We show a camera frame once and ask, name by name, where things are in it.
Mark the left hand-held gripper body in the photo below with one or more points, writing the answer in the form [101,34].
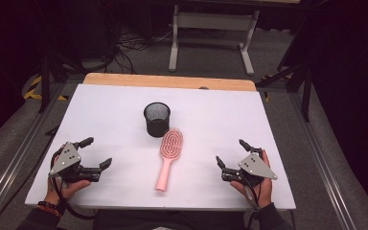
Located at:
[65,159]

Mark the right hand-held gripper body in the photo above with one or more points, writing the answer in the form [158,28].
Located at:
[255,167]

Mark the pink hairbrush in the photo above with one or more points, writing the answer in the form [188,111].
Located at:
[171,143]

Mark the black mesh pen cup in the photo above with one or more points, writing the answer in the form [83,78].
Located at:
[156,126]

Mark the person's right hand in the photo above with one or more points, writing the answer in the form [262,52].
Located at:
[265,191]

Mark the person's left hand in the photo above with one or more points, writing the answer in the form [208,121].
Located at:
[67,190]

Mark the white table board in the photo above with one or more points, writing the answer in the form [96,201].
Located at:
[108,111]

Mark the yellow black floor tape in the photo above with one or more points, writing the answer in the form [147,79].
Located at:
[266,96]
[33,91]

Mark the black metal stand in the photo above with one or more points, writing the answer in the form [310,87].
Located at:
[306,96]
[45,83]

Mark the person's dark clothing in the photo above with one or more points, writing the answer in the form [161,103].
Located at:
[172,220]

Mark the white desk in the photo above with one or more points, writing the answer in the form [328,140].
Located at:
[214,20]

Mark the aluminium floor rail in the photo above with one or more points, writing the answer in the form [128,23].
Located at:
[326,169]
[16,159]

